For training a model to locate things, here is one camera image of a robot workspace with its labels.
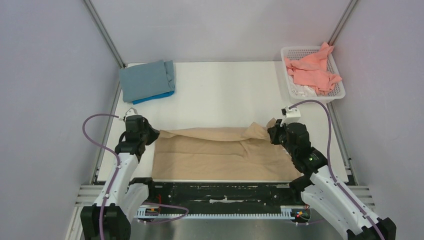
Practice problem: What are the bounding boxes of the beige t shirt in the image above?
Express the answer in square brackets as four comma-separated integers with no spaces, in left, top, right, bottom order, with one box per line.
[151,118,301,182]

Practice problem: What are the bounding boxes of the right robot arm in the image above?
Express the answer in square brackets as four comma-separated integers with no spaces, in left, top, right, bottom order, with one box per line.
[267,119,397,240]

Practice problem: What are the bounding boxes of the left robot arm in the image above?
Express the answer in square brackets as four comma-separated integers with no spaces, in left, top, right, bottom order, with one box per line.
[80,113,160,240]

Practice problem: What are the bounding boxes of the white t shirt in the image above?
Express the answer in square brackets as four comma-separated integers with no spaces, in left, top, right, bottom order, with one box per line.
[288,75,318,98]

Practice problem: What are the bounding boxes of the bright blue folded t shirt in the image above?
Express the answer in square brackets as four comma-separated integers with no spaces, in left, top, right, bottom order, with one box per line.
[132,91,175,105]

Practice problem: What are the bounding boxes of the grey-blue folded t shirt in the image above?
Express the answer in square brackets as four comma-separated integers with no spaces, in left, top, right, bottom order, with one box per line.
[118,60,176,103]

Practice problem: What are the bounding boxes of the white plastic laundry basket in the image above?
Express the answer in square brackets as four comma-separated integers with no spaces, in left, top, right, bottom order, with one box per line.
[280,45,346,104]

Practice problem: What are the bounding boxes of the pink t shirt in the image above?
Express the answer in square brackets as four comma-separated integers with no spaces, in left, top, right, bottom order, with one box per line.
[284,42,342,96]

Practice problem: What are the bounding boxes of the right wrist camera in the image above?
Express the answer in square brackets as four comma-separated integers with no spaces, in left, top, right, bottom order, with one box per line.
[281,106,301,125]

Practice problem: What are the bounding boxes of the white cable duct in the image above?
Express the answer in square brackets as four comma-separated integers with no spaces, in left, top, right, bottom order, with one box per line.
[134,207,311,221]

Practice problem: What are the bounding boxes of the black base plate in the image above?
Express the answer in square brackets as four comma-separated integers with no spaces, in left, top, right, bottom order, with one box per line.
[147,182,305,215]

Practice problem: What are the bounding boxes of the aluminium frame rail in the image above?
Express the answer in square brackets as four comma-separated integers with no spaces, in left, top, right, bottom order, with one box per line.
[82,0,126,69]

